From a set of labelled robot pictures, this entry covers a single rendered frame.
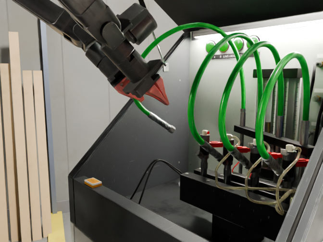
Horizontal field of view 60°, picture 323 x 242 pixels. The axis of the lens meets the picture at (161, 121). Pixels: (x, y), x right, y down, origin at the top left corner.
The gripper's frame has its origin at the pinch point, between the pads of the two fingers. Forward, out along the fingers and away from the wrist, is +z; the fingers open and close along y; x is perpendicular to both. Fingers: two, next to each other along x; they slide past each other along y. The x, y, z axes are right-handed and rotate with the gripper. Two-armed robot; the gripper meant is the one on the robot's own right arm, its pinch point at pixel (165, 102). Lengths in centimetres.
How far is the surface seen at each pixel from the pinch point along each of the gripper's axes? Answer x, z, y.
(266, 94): -22.9, 4.3, 8.2
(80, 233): 24, 18, -42
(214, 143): 2.4, 21.0, 3.4
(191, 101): -8.3, 0.9, 1.8
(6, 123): 184, -8, -48
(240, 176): -5.1, 29.0, 0.0
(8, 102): 186, -18, -35
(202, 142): -7.4, 10.7, -2.2
